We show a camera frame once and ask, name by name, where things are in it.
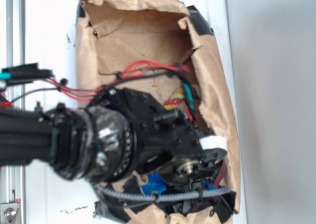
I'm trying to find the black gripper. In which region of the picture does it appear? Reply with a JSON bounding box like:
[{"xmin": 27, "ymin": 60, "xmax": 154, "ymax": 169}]
[{"xmin": 87, "ymin": 89, "xmax": 225, "ymax": 186}]

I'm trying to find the blue plastic bottle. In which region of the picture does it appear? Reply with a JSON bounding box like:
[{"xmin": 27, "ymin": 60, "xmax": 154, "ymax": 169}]
[{"xmin": 141, "ymin": 174, "xmax": 216, "ymax": 202}]

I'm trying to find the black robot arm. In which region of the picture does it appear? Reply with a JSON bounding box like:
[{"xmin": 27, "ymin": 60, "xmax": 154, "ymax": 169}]
[{"xmin": 0, "ymin": 89, "xmax": 227, "ymax": 185}]

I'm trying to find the brown paper bag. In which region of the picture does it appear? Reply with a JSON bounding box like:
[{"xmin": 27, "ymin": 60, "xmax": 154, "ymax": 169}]
[{"xmin": 75, "ymin": 0, "xmax": 241, "ymax": 224}]

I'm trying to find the white plastic tray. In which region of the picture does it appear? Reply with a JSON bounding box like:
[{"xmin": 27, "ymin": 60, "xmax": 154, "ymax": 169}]
[{"xmin": 25, "ymin": 0, "xmax": 236, "ymax": 224}]

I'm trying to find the multicolour twisted rope toy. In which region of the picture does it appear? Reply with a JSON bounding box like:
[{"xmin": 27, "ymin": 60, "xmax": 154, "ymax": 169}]
[{"xmin": 163, "ymin": 84, "xmax": 201, "ymax": 110}]

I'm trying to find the red and black wire bundle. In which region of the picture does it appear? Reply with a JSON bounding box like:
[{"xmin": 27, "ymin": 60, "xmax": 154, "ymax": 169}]
[{"xmin": 45, "ymin": 60, "xmax": 202, "ymax": 121}]

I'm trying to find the grey braided cable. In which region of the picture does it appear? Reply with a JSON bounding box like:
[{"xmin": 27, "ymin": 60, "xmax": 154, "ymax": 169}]
[{"xmin": 91, "ymin": 181, "xmax": 233, "ymax": 203}]

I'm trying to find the black cable connector block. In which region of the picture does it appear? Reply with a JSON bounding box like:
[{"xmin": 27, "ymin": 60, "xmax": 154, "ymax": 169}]
[{"xmin": 0, "ymin": 63, "xmax": 54, "ymax": 85}]

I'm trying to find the aluminium frame rail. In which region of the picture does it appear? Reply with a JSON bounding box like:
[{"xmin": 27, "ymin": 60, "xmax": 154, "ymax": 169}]
[{"xmin": 0, "ymin": 0, "xmax": 26, "ymax": 224}]

